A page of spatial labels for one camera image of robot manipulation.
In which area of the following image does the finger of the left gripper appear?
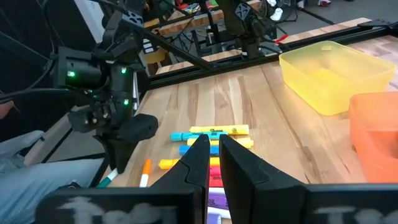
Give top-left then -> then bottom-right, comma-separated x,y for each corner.
95,136 -> 137,174

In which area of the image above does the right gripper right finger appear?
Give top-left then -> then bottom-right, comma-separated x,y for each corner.
219,134 -> 398,224

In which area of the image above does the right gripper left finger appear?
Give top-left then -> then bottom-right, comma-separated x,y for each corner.
35,134 -> 211,224

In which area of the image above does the blue highlighter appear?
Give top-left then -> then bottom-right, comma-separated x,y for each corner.
178,144 -> 220,157

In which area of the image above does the green cap white pen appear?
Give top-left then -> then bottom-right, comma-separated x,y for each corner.
96,167 -> 119,189

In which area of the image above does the purple highlighter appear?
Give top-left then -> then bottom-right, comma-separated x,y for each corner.
207,192 -> 230,211

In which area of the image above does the orange cap white pen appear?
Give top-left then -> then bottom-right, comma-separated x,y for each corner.
139,159 -> 152,189

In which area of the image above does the purple cap white marker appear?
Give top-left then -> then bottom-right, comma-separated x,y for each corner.
206,206 -> 233,224

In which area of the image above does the teal highlighter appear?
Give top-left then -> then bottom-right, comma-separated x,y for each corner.
170,131 -> 228,142

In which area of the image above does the yellow round stool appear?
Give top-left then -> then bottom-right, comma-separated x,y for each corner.
144,46 -> 167,65

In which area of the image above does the person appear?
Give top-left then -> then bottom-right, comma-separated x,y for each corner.
0,99 -> 108,224

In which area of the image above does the wooden workbench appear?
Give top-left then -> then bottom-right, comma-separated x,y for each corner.
144,0 -> 262,38

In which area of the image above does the yellow translucent plastic bin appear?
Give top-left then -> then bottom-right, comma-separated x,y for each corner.
278,40 -> 398,117

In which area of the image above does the orange translucent plastic bin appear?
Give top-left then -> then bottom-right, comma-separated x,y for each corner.
348,91 -> 398,184

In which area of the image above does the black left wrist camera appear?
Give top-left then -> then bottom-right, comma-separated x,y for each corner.
118,113 -> 159,144

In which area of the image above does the black aluminium table frame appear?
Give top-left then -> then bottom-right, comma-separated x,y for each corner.
136,17 -> 398,93

